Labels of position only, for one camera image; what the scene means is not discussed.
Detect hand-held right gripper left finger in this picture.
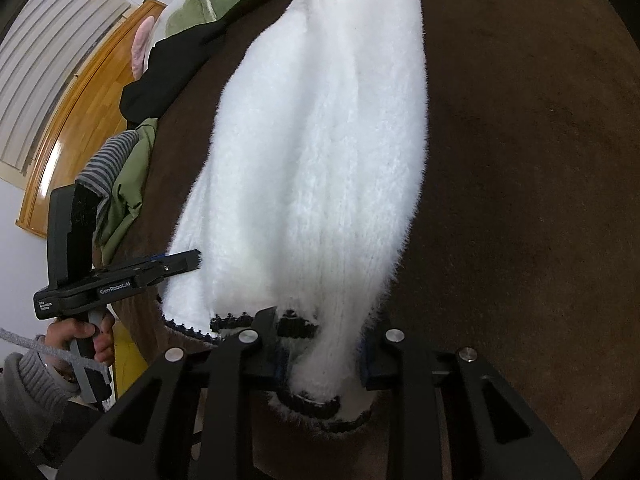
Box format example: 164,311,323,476
57,305,291,480

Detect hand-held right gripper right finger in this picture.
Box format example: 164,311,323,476
357,327,583,480

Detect white fluffy sweater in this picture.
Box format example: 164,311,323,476
160,0,431,433

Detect person's left hand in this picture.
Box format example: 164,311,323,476
42,312,117,367

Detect olive green cloth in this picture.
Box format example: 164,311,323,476
102,117,161,261

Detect grey striped cloth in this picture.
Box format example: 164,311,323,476
75,130,141,231

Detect wooden headboard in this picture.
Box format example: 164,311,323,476
15,0,168,233

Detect white window blinds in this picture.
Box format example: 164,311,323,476
0,0,133,186

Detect black garment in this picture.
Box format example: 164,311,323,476
120,22,231,123

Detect pink pillow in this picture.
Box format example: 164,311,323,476
131,17,156,81

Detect brown blanket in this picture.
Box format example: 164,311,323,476
115,0,640,480

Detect green patterned pillow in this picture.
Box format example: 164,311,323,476
165,0,236,36

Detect grey knitted cord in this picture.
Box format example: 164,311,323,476
0,327,112,377

